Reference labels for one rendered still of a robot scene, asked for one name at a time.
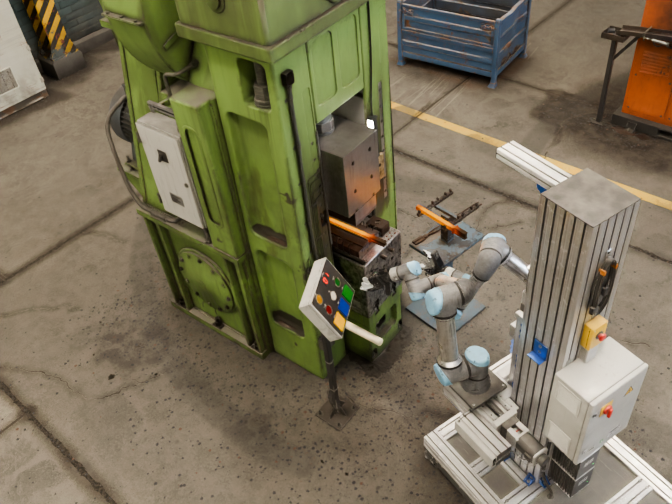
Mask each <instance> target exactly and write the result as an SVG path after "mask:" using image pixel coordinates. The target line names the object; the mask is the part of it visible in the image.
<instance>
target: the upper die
mask: <svg viewBox="0 0 672 504"><path fill-rule="evenodd" d="M376 207H377V206H376V194H375V195H373V197H372V198H370V199H369V200H368V201H367V202H366V203H365V204H364V205H363V206H362V207H361V208H360V209H359V210H356V213H354V214H353V215H352V216H351V217H350V218H348V217H345V216H343V215H340V214H338V213H336V212H333V211H331V210H329V209H328V212H329V215H330V216H333V217H335V218H337V219H340V220H342V221H345V222H347V223H349V224H352V225H354V226H357V225H358V224H359V223H360V222H361V221H362V220H363V219H364V218H365V217H366V216H368V215H369V214H370V213H371V212H372V211H373V210H374V209H375V208H376Z"/></svg>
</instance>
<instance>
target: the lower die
mask: <svg viewBox="0 0 672 504"><path fill-rule="evenodd" d="M329 217H331V218H333V219H336V220H338V221H340V222H343V223H345V224H347V225H350V226H352V227H354V228H357V229H359V230H361V231H364V232H366V233H368V234H371V235H372V234H375V236H377V237H379V235H378V231H377V230H374V229H373V231H372V228H370V227H367V228H366V226H365V225H363V224H361V226H360V223H359V224H358V225H357V226H354V225H352V224H349V223H347V222H345V221H342V220H340V219H337V218H335V217H333V216H330V215H329ZM330 227H331V235H332V234H333V235H334V237H333V236H332V243H333V244H332V246H334V247H336V248H337V246H338V249H340V250H343V248H344V251H345V252H347V253H349V250H348V245H349V244H350V243H352V244H353V245H352V244H350V246H349V249H350V254H351V255H353V256H356V257H358V258H360V259H361V258H362V257H363V256H364V255H365V254H366V253H367V252H368V251H369V250H370V249H371V248H372V247H373V246H374V245H375V243H373V242H371V243H370V242H369V239H368V238H365V237H363V236H361V235H359V234H356V233H354V232H352V231H349V230H347V229H345V228H342V227H340V226H338V225H335V224H333V223H331V222H330ZM338 237H340V240H339V238H338ZM337 238H338V240H337V246H336V239H337ZM344 240H346V242H345V241H344ZM343 241H344V243H343V248H342V242H343ZM367 250H368V251H367Z"/></svg>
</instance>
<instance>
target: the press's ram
mask: <svg viewBox="0 0 672 504"><path fill-rule="evenodd" d="M333 118H334V128H335V129H334V131H333V133H332V134H330V135H328V136H325V137H319V144H320V152H321V159H322V167H323V174H324V182H325V189H326V197H327V205H328V209H329V210H331V211H333V212H336V213H338V214H340V215H343V216H345V217H348V218H350V217H351V216H352V215H353V214H354V213H356V210H359V209H360V208H361V207H362V206H363V205H364V204H365V203H366V202H367V201H368V200H369V199H370V198H372V197H373V195H375V194H376V193H377V192H378V191H379V190H380V189H381V188H380V172H379V155H378V139H377V129H374V128H371V127H368V126H365V125H362V124H359V123H356V122H353V121H350V120H347V119H344V118H341V117H338V116H335V115H333Z"/></svg>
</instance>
